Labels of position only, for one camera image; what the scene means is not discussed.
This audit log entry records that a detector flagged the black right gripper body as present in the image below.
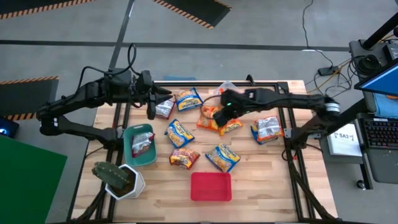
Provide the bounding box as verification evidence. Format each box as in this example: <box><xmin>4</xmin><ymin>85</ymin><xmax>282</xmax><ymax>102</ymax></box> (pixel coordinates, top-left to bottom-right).
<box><xmin>217</xmin><ymin>88</ymin><xmax>252</xmax><ymax>117</ymax></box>

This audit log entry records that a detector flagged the black device with blue light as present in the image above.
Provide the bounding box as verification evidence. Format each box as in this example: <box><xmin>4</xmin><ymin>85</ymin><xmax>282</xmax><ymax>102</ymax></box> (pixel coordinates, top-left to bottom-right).
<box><xmin>0</xmin><ymin>116</ymin><xmax>20</xmax><ymax>139</ymax></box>

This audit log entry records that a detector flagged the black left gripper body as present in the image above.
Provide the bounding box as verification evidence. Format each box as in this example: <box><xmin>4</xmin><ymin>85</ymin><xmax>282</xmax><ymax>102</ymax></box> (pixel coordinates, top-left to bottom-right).
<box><xmin>132</xmin><ymin>88</ymin><xmax>158</xmax><ymax>121</ymax></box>

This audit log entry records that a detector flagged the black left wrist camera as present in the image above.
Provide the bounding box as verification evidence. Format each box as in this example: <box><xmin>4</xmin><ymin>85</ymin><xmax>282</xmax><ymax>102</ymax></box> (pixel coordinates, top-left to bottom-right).
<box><xmin>136</xmin><ymin>70</ymin><xmax>154</xmax><ymax>93</ymax></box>

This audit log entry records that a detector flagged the teal plastic bin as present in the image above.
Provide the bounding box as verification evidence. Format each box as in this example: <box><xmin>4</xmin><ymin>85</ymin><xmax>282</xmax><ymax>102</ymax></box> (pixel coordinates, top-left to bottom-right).
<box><xmin>123</xmin><ymin>123</ymin><xmax>158</xmax><ymax>167</ymax></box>

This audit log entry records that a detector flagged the grey desk tray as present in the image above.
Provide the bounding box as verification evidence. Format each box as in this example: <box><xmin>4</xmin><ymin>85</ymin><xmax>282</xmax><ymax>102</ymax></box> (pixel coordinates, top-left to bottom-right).
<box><xmin>357</xmin><ymin>112</ymin><xmax>398</xmax><ymax>184</ymax></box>

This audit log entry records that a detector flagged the coiled black cable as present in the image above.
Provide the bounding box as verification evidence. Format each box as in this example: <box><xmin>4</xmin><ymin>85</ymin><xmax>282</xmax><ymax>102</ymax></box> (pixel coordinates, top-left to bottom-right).
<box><xmin>354</xmin><ymin>54</ymin><xmax>383</xmax><ymax>77</ymax></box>

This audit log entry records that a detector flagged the black aluminium table frame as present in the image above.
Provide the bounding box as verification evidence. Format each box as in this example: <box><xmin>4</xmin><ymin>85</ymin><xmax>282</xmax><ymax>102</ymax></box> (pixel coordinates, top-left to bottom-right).
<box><xmin>70</xmin><ymin>80</ymin><xmax>338</xmax><ymax>223</ymax></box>

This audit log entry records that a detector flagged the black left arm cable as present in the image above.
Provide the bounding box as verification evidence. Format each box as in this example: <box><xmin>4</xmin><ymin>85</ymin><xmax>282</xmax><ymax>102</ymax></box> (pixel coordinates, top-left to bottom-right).
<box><xmin>76</xmin><ymin>42</ymin><xmax>137</xmax><ymax>91</ymax></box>

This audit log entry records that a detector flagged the blue floor tape strip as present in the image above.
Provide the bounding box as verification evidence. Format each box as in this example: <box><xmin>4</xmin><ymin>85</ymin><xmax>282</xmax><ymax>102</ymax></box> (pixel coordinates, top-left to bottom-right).
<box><xmin>163</xmin><ymin>75</ymin><xmax>197</xmax><ymax>82</ymax></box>

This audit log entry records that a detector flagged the green floor board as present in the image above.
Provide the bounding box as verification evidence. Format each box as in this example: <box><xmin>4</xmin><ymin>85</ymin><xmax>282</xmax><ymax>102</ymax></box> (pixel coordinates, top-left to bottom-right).
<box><xmin>0</xmin><ymin>133</ymin><xmax>68</xmax><ymax>224</ymax></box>

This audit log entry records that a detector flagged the red plastic bin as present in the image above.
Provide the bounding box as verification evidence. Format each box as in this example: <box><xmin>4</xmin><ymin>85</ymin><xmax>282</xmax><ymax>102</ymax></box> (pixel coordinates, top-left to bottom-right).
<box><xmin>190</xmin><ymin>171</ymin><xmax>233</xmax><ymax>202</ymax></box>

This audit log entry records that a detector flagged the green cactus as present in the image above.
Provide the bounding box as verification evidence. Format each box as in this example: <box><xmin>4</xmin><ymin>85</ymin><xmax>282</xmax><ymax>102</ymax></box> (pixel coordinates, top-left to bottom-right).
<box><xmin>91</xmin><ymin>161</ymin><xmax>131</xmax><ymax>189</ymax></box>

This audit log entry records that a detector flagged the computer monitor with blue screen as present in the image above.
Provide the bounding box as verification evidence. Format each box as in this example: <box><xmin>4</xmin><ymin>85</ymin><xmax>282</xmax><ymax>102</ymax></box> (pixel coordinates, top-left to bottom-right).
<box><xmin>353</xmin><ymin>58</ymin><xmax>398</xmax><ymax>97</ymax></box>

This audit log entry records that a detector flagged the clear plastic container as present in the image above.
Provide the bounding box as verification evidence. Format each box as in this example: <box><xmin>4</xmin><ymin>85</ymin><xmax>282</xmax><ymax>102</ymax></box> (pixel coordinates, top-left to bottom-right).
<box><xmin>213</xmin><ymin>80</ymin><xmax>242</xmax><ymax>98</ymax></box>

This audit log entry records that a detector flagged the white labelled paper sheet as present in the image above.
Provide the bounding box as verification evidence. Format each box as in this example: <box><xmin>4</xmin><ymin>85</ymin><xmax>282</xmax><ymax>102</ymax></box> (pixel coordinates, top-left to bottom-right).
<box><xmin>326</xmin><ymin>123</ymin><xmax>364</xmax><ymax>157</ymax></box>

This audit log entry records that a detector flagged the blue Maruchan ramen pack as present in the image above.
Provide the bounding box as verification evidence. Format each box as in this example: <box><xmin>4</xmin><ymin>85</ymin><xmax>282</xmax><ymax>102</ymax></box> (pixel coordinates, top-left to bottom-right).
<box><xmin>205</xmin><ymin>143</ymin><xmax>242</xmax><ymax>174</ymax></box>
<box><xmin>164</xmin><ymin>118</ymin><xmax>196</xmax><ymax>149</ymax></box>
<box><xmin>174</xmin><ymin>87</ymin><xmax>205</xmax><ymax>112</ymax></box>
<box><xmin>250</xmin><ymin>119</ymin><xmax>285</xmax><ymax>146</ymax></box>

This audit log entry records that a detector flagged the red Maruchan ramen pack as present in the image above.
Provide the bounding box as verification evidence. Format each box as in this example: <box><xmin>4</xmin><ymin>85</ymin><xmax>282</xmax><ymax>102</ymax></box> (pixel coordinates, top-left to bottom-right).
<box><xmin>131</xmin><ymin>131</ymin><xmax>155</xmax><ymax>158</ymax></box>
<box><xmin>169</xmin><ymin>147</ymin><xmax>201</xmax><ymax>170</ymax></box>
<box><xmin>154</xmin><ymin>98</ymin><xmax>177</xmax><ymax>121</ymax></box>

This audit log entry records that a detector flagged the white hexagonal plant pot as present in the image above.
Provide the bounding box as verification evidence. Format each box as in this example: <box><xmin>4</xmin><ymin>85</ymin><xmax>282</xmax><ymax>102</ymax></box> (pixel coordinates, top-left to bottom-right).
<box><xmin>104</xmin><ymin>164</ymin><xmax>146</xmax><ymax>200</ymax></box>

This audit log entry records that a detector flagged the black keyboard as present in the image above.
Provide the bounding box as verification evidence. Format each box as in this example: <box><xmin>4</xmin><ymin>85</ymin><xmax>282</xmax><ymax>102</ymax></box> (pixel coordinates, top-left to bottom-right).
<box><xmin>362</xmin><ymin>117</ymin><xmax>398</xmax><ymax>151</ymax></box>

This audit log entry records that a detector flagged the long black floor cable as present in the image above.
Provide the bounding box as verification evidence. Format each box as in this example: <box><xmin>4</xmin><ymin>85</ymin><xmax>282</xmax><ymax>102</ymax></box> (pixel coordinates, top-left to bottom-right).
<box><xmin>302</xmin><ymin>0</ymin><xmax>335</xmax><ymax>68</ymax></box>

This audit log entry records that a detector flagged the small black box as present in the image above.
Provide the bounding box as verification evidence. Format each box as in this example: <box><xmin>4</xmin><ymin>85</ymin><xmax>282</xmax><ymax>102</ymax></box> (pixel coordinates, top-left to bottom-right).
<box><xmin>384</xmin><ymin>43</ymin><xmax>398</xmax><ymax>62</ymax></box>

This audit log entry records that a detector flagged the blue cloth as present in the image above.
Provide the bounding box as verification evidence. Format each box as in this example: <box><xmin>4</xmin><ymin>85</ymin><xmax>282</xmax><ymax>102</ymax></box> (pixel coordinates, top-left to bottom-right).
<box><xmin>371</xmin><ymin>92</ymin><xmax>398</xmax><ymax>119</ymax></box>

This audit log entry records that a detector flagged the black diagonal stand bar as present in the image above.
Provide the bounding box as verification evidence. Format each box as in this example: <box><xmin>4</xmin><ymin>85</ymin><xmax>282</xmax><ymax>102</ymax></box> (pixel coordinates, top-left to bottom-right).
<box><xmin>337</xmin><ymin>98</ymin><xmax>373</xmax><ymax>125</ymax></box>

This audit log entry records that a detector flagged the black stand pole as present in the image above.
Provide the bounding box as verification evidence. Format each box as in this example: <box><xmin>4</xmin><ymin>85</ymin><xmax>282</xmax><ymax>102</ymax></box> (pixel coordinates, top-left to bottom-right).
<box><xmin>361</xmin><ymin>11</ymin><xmax>398</xmax><ymax>50</ymax></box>

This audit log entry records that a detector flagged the black power adapter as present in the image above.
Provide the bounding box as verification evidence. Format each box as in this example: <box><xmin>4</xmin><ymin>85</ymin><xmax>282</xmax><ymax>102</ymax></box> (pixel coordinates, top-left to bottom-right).
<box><xmin>317</xmin><ymin>65</ymin><xmax>340</xmax><ymax>77</ymax></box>

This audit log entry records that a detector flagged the black hazard-striped floor mat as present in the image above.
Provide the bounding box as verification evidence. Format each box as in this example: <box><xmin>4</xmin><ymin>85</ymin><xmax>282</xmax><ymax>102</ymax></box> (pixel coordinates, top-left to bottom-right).
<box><xmin>0</xmin><ymin>75</ymin><xmax>60</xmax><ymax>121</ymax></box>
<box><xmin>151</xmin><ymin>0</ymin><xmax>233</xmax><ymax>30</ymax></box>
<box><xmin>0</xmin><ymin>0</ymin><xmax>96</xmax><ymax>21</ymax></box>

